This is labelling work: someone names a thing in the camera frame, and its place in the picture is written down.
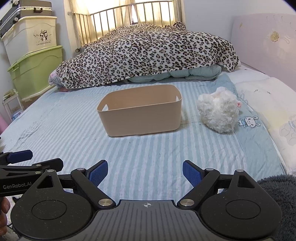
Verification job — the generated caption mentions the person's left hand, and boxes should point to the person's left hand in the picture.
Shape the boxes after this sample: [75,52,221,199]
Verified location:
[0,197,11,236]

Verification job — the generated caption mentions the grey fuzzy sleeve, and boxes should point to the grey fuzzy sleeve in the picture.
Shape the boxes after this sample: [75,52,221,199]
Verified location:
[257,175,296,241]

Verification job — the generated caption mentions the beige plastic storage bin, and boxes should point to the beige plastic storage bin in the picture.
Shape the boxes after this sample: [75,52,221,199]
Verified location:
[97,84,182,137]

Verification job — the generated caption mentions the white fluffy plush toy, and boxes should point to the white fluffy plush toy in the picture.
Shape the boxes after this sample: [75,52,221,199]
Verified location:
[197,86,242,133]

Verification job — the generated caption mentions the cream plastic storage box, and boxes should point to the cream plastic storage box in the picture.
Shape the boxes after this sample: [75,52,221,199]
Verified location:
[1,16,57,65]

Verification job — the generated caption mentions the teal quilted comforter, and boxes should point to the teal quilted comforter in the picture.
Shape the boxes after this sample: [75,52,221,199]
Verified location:
[128,64,222,83]

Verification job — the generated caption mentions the leopard print blanket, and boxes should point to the leopard print blanket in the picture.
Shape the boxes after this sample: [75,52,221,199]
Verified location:
[55,22,240,89]

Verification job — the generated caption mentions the metal bed headboard rails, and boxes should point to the metal bed headboard rails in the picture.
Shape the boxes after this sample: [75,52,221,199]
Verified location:
[67,1,185,54]

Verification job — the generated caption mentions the black hard suitcase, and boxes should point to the black hard suitcase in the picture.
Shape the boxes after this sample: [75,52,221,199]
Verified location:
[1,0,52,38]

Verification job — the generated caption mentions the pink padded headboard panel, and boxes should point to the pink padded headboard panel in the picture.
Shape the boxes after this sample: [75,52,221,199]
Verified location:
[231,13,296,90]

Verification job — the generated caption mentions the small white wire rack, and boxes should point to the small white wire rack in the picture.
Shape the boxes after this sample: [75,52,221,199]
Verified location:
[2,89,24,121]

